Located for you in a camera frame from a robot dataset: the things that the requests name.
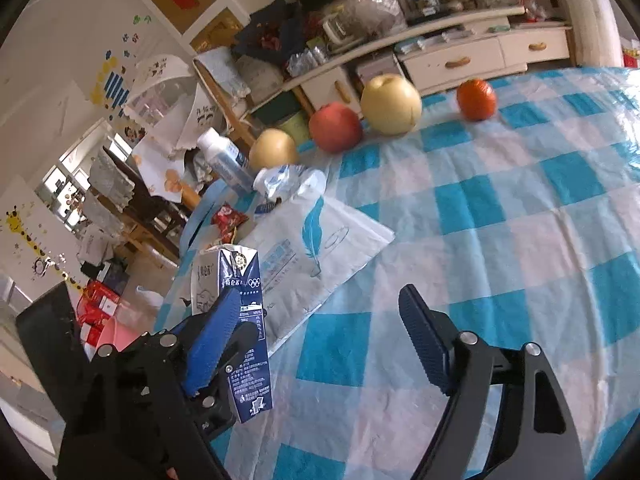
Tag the white feather mailer bag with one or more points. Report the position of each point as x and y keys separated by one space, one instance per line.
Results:
x=307 y=247

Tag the light wooden chair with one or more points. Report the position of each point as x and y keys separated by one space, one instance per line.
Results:
x=238 y=125

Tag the blue white checkered tablecloth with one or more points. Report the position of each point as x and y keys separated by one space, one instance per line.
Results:
x=521 y=228

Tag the white plastic drink bottle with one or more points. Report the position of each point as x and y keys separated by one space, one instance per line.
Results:
x=226 y=160

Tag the small red snack packet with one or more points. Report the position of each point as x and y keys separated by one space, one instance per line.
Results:
x=228 y=220

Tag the pink plastic trash bucket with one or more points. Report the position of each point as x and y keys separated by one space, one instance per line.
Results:
x=118 y=335

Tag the large yellow pear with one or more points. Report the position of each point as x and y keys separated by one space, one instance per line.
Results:
x=391 y=104

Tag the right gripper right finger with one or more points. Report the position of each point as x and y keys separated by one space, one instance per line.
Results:
x=432 y=335

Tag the blue white milk carton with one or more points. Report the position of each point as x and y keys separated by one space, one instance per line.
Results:
x=245 y=361

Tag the small yellow pear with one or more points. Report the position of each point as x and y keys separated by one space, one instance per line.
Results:
x=272 y=148

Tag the crumpled white blue wrapper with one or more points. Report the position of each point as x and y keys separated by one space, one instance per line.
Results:
x=278 y=184

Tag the red apple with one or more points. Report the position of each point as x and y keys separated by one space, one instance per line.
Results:
x=335 y=128

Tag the red gift boxes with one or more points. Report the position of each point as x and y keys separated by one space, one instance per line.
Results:
x=96 y=306

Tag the dark wooden dining chair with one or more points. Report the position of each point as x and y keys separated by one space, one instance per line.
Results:
x=120 y=189

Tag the green waste bin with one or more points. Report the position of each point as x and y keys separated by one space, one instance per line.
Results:
x=296 y=126

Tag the electric kettle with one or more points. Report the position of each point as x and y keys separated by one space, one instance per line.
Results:
x=336 y=29

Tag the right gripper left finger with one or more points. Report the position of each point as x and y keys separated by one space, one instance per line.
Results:
x=204 y=353

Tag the white mesh food cover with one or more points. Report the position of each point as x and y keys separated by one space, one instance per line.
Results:
x=161 y=82

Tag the white TV cabinet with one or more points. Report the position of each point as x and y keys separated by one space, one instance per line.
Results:
x=480 y=43

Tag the orange tangerine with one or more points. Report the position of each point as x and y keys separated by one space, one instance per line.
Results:
x=477 y=100

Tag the dark blue flower bouquet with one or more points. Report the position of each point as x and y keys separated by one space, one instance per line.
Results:
x=274 y=33

